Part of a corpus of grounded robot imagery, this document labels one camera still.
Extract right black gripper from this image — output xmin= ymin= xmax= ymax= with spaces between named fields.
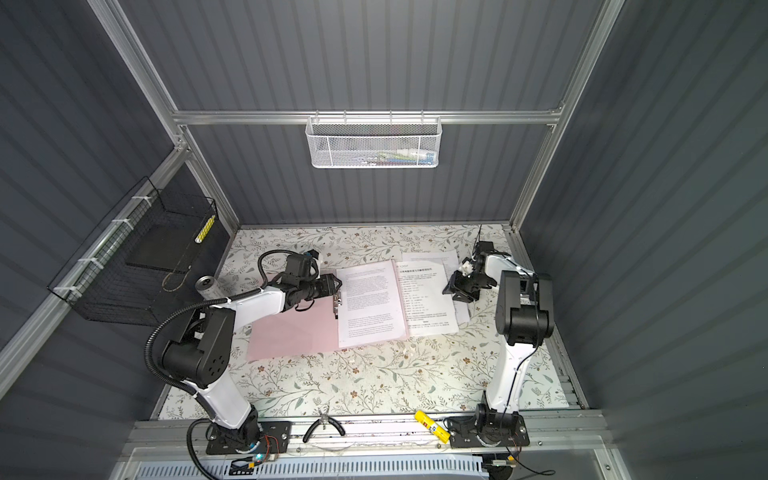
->
xmin=445 ymin=271 xmax=494 ymax=303

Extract printed paper sheet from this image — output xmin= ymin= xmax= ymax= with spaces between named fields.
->
xmin=336 ymin=260 xmax=409 ymax=349
xmin=396 ymin=260 xmax=459 ymax=337
xmin=402 ymin=250 xmax=470 ymax=326

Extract pink file folder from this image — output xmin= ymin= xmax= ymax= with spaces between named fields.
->
xmin=245 ymin=259 xmax=412 ymax=364

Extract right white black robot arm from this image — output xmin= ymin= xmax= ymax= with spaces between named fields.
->
xmin=443 ymin=241 xmax=555 ymax=449

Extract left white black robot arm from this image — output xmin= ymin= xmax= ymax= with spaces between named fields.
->
xmin=143 ymin=249 xmax=343 ymax=455

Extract metal folder clip mechanism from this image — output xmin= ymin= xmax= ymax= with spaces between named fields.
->
xmin=333 ymin=292 xmax=342 ymax=319

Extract floral table mat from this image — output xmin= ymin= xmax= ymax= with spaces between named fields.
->
xmin=157 ymin=224 xmax=571 ymax=420

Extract silver metal can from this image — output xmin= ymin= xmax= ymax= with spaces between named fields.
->
xmin=195 ymin=276 xmax=228 ymax=300

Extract yellow marker in basket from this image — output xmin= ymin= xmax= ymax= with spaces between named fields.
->
xmin=194 ymin=215 xmax=216 ymax=244

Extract black foam pad in basket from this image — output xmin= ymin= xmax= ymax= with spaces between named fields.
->
xmin=125 ymin=225 xmax=202 ymax=274

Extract black handled pliers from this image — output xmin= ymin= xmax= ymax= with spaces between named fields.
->
xmin=302 ymin=413 xmax=347 ymax=443

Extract yellow tube on rail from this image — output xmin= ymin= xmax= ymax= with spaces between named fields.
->
xmin=414 ymin=410 xmax=451 ymax=444

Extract white wire wall basket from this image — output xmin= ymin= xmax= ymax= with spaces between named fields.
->
xmin=305 ymin=116 xmax=443 ymax=169

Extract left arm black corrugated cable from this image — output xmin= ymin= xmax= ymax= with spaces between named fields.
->
xmin=143 ymin=249 xmax=301 ymax=480

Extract black wire side basket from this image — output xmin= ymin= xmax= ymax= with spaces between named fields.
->
xmin=48 ymin=177 xmax=226 ymax=326

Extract white ventilated cable duct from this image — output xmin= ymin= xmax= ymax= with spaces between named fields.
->
xmin=134 ymin=454 xmax=488 ymax=480

